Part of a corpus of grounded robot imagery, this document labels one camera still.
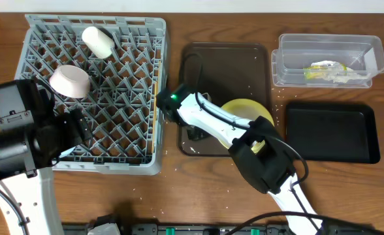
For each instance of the green yellow snack wrapper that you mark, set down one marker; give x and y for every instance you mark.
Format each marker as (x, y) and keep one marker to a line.
(325, 70)

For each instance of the clear plastic waste bin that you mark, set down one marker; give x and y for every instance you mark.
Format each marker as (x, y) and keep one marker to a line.
(362, 53)

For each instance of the wooden chopstick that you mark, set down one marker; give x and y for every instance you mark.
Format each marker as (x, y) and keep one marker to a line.
(155, 112)
(159, 75)

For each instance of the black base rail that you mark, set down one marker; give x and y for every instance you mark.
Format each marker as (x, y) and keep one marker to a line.
(153, 229)

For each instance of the light blue saucer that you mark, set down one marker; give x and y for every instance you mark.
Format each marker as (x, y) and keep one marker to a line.
(66, 152)

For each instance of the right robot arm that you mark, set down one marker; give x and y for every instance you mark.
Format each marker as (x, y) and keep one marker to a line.
(260, 154)

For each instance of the grey plastic dishwasher rack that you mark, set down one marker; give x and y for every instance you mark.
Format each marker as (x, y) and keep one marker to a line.
(119, 106)

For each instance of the yellow plate with leftovers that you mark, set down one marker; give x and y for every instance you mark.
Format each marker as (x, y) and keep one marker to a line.
(246, 108)

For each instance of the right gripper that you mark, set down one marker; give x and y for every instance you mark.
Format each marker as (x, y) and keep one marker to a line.
(195, 133)

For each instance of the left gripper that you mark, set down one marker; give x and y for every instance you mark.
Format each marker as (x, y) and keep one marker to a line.
(78, 125)

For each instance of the white cup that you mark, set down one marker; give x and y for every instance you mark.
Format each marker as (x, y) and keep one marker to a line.
(98, 42)

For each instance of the pink bowl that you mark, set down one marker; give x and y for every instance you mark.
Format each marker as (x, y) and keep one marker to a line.
(70, 81)

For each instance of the white paper napkin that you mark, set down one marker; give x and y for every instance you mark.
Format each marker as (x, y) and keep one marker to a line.
(351, 75)

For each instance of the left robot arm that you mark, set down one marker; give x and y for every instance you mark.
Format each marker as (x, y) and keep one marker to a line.
(32, 139)

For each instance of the black plastic tray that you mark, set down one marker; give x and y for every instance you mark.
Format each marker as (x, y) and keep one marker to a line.
(333, 131)

